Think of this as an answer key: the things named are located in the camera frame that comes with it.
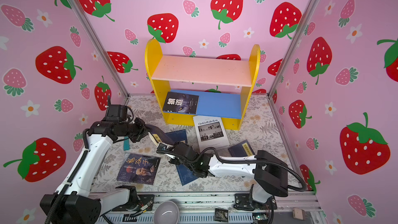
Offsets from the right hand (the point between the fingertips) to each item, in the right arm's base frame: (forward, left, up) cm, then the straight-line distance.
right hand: (167, 144), depth 74 cm
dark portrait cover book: (-8, +18, -17) cm, 26 cm away
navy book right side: (+11, -40, -17) cm, 45 cm away
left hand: (+6, +8, +5) cm, 11 cm away
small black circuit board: (-23, -29, -16) cm, 40 cm away
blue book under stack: (+14, +1, -16) cm, 21 cm away
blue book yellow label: (-8, -9, -18) cm, 21 cm away
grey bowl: (-26, -4, -17) cm, 31 cm away
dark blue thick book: (+3, +5, +2) cm, 6 cm away
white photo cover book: (+18, -20, -14) cm, 30 cm away
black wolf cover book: (+30, 0, -2) cm, 30 cm away
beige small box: (-18, -64, -18) cm, 69 cm away
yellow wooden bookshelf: (+32, -31, -5) cm, 45 cm away
